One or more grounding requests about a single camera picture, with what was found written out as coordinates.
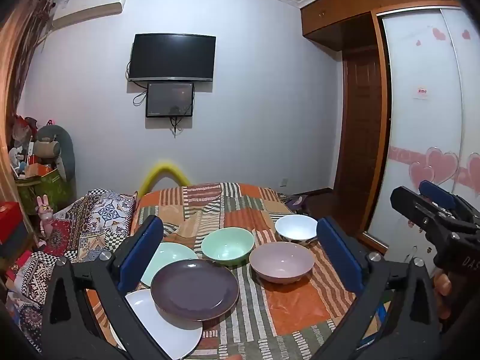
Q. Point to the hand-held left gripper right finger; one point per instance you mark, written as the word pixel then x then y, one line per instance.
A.
pixel 337 257

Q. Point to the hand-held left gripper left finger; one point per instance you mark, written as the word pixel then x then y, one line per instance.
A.
pixel 146 249

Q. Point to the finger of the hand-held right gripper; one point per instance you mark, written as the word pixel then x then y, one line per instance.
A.
pixel 412 208
pixel 437 192

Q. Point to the mint green plate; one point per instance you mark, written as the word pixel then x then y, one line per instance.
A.
pixel 168 255

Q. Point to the white bowl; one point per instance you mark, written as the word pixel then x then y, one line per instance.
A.
pixel 294 227

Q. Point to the pink bowl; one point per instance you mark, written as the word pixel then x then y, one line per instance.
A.
pixel 281 260

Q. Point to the purple plate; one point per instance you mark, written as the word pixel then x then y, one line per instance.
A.
pixel 195 288

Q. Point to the white plate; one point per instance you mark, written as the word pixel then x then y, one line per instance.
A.
pixel 165 326

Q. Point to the mint green bowl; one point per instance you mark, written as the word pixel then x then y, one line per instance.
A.
pixel 227 245

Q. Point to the person's right hand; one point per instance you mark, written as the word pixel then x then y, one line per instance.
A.
pixel 442 287

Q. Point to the patterned blanket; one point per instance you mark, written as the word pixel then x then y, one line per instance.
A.
pixel 97 213

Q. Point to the purple cloth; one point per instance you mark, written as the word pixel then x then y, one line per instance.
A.
pixel 302 202

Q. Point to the striped patchwork tablecloth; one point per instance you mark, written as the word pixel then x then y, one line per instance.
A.
pixel 232 210

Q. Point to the red and white sticker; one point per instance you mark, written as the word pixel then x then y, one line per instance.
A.
pixel 422 93

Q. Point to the brown wooden door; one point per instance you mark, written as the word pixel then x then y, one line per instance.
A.
pixel 360 120

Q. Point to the pink rabbit toy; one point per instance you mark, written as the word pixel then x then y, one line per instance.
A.
pixel 45 210

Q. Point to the green box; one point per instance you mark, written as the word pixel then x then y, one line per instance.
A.
pixel 45 191

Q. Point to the wooden wardrobe with heart doors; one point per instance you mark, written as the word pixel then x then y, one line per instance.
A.
pixel 423 63

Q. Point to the dark blue box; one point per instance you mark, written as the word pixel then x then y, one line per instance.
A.
pixel 13 245

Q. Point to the orange box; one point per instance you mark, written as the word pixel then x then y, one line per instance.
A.
pixel 37 170

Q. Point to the red box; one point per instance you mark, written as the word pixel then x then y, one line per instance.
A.
pixel 9 221

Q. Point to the small black monitor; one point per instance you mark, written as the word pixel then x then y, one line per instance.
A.
pixel 168 99

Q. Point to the brown curtain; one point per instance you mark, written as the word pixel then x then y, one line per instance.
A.
pixel 22 63

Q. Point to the white air conditioner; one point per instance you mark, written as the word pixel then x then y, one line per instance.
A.
pixel 86 9

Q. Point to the black wall television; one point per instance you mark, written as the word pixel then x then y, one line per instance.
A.
pixel 172 56

